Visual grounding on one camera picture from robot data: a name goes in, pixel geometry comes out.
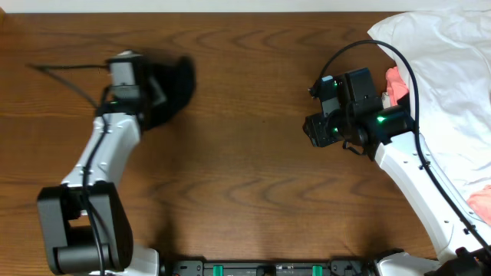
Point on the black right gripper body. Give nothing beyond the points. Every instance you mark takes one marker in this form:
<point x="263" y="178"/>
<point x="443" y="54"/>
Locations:
<point x="327" y="130"/>

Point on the white t-shirt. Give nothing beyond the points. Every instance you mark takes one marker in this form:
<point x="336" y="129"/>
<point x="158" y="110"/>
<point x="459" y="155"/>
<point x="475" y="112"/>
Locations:
<point x="449" y="52"/>

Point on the pink garment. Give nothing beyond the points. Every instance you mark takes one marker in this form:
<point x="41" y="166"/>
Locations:
<point x="396" y="87"/>

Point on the black t-shirt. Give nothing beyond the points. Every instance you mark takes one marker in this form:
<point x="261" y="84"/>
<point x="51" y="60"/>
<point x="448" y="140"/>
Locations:
<point x="173" y="83"/>

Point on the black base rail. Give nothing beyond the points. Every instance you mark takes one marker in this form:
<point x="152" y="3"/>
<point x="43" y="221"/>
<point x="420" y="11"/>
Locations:
<point x="337" y="267"/>

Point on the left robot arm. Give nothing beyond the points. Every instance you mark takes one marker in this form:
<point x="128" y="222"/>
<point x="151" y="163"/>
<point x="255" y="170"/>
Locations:
<point x="84" y="225"/>

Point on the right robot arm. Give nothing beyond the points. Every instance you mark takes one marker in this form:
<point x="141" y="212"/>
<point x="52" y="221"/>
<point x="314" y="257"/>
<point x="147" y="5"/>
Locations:
<point x="459" y="236"/>

